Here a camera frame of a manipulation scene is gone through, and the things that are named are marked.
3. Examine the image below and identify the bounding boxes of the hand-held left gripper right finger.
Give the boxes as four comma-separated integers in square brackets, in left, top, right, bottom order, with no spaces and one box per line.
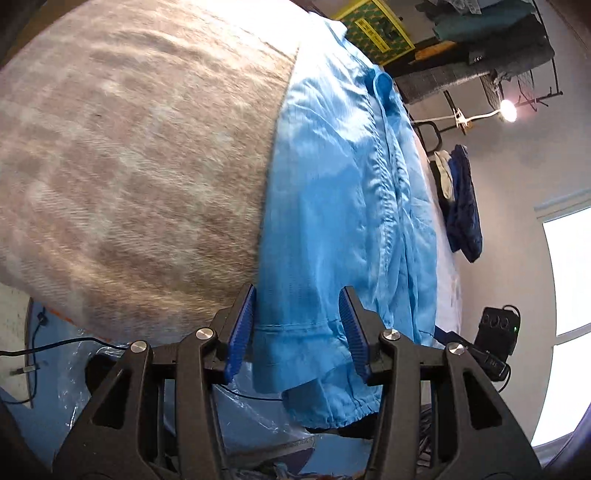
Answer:
[338,286,543,480]

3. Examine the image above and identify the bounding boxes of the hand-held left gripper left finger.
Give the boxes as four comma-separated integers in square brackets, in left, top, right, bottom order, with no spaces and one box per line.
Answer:
[53,282,257,480]

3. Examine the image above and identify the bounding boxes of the light blue work coat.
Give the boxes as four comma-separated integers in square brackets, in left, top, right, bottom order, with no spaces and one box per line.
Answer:
[253,18,439,428]

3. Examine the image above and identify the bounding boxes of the black clothes rack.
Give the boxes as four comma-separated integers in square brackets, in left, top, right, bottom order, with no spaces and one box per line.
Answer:
[416,0,564,114]

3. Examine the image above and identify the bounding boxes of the teal clothes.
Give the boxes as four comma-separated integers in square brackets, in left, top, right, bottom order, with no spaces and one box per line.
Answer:
[434,0,542,43]

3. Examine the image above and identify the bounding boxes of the black power box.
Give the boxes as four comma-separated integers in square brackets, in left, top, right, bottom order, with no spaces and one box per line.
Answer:
[471,305,522,357]

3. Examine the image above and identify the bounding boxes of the dark blue jacket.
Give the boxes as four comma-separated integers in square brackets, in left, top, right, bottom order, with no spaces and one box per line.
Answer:
[445,144,484,264]

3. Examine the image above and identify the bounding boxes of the white garment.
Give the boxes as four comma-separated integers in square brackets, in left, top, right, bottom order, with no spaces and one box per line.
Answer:
[429,150,456,205]

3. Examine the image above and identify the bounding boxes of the beige plaid blanket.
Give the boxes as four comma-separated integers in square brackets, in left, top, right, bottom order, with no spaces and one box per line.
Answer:
[0,0,333,342]

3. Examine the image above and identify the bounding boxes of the window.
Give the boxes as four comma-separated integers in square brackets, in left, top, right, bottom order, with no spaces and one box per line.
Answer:
[531,194,591,448]

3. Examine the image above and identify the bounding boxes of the white gooseneck lamp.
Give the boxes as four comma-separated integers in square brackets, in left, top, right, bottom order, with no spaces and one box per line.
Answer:
[413,99,520,126]

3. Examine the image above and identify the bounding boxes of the grey cloth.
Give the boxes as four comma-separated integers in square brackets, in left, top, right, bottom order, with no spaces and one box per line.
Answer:
[397,28,555,101]

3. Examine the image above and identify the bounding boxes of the green and yellow poster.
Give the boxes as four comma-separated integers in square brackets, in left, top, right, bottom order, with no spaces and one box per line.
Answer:
[335,0,415,65]

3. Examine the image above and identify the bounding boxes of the black cable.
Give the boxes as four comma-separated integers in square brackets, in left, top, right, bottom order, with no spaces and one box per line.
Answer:
[0,338,131,360]

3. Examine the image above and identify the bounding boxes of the black tube frame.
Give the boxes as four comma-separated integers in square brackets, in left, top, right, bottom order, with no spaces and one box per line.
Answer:
[416,121,445,155]

